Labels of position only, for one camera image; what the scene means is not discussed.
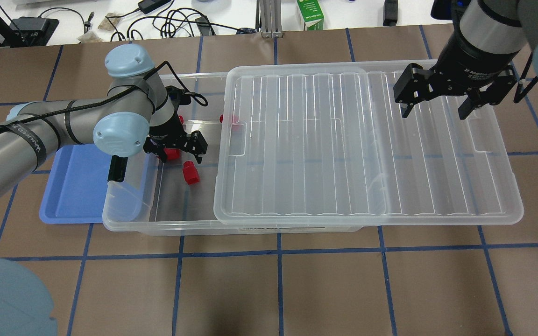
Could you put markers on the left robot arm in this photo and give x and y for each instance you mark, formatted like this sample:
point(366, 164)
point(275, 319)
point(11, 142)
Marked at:
point(138, 115)

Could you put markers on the clear plastic storage box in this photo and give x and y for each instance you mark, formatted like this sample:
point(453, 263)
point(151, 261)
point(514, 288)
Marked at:
point(166, 196)

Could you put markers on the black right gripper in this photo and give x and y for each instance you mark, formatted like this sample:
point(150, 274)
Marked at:
point(470, 66)

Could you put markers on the green white carton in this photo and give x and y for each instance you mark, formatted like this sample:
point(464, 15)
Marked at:
point(310, 14)

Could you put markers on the clear plastic box lid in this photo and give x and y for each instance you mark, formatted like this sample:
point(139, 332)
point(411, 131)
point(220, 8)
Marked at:
point(440, 170)

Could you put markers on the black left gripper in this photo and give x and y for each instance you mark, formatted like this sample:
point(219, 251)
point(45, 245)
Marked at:
point(164, 128)

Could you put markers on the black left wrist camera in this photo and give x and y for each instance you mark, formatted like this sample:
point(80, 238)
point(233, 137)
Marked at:
point(178, 97)

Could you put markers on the black device on desk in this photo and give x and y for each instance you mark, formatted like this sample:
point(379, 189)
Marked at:
point(390, 13)

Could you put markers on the blue plastic tray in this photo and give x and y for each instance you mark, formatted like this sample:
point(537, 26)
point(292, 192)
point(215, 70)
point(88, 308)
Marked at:
point(76, 188)

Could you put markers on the aluminium frame post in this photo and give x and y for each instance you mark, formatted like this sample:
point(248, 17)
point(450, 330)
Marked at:
point(269, 18)

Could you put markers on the black power adapter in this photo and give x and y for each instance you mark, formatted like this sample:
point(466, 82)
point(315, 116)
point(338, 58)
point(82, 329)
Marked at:
point(147, 6)

